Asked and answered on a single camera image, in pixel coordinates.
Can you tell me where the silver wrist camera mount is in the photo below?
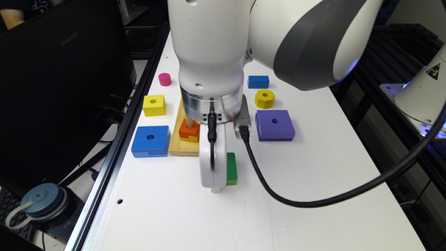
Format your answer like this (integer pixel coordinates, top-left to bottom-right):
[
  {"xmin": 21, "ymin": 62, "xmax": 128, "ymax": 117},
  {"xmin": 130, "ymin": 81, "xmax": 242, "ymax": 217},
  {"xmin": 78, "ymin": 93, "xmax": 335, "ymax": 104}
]
[{"xmin": 233, "ymin": 95, "xmax": 252, "ymax": 140}]

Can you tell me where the black Samsung monitor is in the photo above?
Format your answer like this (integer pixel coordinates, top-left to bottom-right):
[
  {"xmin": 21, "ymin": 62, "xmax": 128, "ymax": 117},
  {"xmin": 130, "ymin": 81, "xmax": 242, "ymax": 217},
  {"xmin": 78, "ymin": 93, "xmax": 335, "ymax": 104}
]
[{"xmin": 1, "ymin": 0, "xmax": 136, "ymax": 197}]

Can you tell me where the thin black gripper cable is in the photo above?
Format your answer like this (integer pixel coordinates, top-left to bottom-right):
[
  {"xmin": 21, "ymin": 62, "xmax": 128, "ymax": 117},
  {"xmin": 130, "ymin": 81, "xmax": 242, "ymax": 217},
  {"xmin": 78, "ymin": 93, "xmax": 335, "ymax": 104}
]
[{"xmin": 207, "ymin": 98, "xmax": 218, "ymax": 172}]

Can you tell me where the front wooden peg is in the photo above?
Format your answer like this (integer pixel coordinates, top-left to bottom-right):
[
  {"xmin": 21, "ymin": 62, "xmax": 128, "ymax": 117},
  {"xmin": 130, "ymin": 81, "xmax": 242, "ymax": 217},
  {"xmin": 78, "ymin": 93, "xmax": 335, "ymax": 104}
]
[{"xmin": 185, "ymin": 116, "xmax": 194, "ymax": 129}]

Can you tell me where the pink cylinder block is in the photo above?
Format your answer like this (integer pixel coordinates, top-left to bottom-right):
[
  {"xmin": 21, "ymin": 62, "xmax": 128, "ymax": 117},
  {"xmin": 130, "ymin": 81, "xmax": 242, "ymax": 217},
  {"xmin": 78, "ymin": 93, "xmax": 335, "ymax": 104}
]
[{"xmin": 158, "ymin": 73, "xmax": 172, "ymax": 86}]

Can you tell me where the purple square block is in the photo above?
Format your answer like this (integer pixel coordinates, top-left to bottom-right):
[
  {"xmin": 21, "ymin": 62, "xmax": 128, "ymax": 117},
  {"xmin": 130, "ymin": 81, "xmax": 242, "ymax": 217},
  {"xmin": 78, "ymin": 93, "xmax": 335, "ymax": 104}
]
[{"xmin": 255, "ymin": 110, "xmax": 295, "ymax": 142}]

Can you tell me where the small blue rectangular block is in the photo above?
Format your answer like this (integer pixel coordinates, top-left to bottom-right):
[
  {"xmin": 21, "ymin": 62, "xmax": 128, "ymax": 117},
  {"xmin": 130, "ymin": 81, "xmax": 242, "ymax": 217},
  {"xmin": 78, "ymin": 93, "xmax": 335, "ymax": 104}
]
[{"xmin": 247, "ymin": 75, "xmax": 270, "ymax": 89}]

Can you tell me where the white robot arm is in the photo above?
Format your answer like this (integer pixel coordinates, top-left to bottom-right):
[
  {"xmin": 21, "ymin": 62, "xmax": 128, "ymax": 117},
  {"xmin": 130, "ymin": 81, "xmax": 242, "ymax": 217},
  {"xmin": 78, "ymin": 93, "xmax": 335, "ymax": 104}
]
[{"xmin": 168, "ymin": 0, "xmax": 382, "ymax": 191}]

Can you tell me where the green square block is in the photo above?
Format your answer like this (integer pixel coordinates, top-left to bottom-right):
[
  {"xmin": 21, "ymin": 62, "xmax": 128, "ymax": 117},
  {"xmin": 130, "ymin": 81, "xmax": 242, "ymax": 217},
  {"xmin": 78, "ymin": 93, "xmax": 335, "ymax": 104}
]
[{"xmin": 226, "ymin": 153, "xmax": 238, "ymax": 185}]

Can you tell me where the yellow square block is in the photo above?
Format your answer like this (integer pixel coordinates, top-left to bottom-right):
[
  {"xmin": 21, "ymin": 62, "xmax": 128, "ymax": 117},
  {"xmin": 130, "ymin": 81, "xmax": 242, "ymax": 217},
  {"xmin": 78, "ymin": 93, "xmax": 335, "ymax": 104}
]
[{"xmin": 142, "ymin": 95, "xmax": 166, "ymax": 116}]

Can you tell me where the large blue square block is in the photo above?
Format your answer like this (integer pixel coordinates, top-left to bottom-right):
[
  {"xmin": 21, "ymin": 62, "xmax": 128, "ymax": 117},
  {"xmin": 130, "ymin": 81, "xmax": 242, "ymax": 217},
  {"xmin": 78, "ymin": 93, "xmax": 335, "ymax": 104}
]
[{"xmin": 131, "ymin": 125, "xmax": 170, "ymax": 158}]

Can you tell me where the orange square block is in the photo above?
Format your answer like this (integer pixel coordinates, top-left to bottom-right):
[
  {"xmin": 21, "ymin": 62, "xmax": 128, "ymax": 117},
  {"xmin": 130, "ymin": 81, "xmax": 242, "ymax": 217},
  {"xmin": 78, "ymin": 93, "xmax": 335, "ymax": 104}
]
[{"xmin": 178, "ymin": 119, "xmax": 200, "ymax": 139}]

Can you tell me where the yellow hexagon block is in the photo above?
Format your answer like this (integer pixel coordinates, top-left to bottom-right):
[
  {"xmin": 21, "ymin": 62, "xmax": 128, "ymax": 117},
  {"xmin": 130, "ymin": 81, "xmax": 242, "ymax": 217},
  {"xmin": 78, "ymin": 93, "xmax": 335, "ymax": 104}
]
[{"xmin": 254, "ymin": 89, "xmax": 275, "ymax": 109}]

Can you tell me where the blue water bottle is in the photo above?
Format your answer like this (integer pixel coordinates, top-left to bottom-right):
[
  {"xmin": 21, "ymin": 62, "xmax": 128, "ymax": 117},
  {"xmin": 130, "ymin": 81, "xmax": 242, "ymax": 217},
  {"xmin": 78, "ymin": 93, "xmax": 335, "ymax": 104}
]
[{"xmin": 5, "ymin": 183, "xmax": 84, "ymax": 245}]

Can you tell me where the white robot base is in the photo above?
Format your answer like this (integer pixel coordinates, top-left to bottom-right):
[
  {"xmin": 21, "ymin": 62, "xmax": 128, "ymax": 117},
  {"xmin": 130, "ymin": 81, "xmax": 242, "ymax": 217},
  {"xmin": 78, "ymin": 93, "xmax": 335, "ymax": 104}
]
[{"xmin": 380, "ymin": 47, "xmax": 445, "ymax": 136}]

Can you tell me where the yellow block under orange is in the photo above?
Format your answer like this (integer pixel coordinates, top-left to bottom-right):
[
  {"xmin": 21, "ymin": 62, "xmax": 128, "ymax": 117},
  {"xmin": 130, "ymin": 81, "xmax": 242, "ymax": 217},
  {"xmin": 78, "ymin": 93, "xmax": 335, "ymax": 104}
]
[{"xmin": 180, "ymin": 134, "xmax": 199, "ymax": 143}]

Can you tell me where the wooden peg base board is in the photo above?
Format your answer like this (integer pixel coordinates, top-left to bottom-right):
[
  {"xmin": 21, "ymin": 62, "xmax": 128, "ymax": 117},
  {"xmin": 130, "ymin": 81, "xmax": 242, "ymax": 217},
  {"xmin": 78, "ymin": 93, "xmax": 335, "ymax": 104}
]
[{"xmin": 169, "ymin": 100, "xmax": 199, "ymax": 157}]

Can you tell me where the black keyboard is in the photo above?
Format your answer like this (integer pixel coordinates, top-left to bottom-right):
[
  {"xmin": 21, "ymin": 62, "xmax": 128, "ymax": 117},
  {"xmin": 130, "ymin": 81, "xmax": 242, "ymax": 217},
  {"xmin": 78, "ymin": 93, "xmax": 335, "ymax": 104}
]
[{"xmin": 0, "ymin": 188, "xmax": 36, "ymax": 241}]

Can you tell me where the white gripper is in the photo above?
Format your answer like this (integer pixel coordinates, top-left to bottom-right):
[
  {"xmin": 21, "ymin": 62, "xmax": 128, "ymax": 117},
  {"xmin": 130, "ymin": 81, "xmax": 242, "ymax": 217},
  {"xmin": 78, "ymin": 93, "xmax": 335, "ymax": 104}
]
[{"xmin": 199, "ymin": 123, "xmax": 227, "ymax": 193}]

